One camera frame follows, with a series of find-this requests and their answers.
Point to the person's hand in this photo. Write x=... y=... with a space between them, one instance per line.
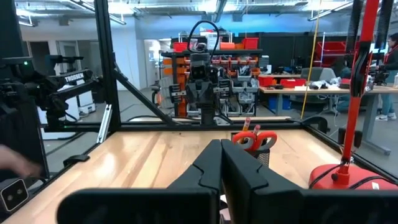
x=15 y=161

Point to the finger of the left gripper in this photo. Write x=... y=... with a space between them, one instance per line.
x=210 y=93
x=200 y=93

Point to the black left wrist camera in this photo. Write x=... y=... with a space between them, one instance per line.
x=199 y=71

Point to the black frame clamp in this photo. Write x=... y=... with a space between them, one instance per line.
x=76 y=159

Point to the person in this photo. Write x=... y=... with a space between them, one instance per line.
x=343 y=73
x=390 y=62

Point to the silver aluminium bar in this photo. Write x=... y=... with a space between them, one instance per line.
x=104 y=124

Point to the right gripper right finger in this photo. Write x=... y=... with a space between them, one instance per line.
x=242 y=171

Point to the red desk lamp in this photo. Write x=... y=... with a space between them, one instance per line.
x=353 y=124

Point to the black partition panel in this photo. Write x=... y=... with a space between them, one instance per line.
x=12 y=25

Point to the red storage bin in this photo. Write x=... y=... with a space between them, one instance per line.
x=265 y=81
x=293 y=83

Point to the black table-level camera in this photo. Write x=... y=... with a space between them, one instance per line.
x=14 y=194

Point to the wooden top work table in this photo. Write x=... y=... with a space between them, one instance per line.
x=311 y=90

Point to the blue storage bin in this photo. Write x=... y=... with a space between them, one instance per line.
x=280 y=102

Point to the black mesh desk organizer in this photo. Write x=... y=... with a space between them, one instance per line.
x=263 y=158

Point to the grey office chair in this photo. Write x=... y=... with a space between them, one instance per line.
x=317 y=74

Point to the red storage crate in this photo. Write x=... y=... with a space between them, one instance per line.
x=329 y=49

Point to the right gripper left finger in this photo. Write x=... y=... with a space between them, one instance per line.
x=206 y=168

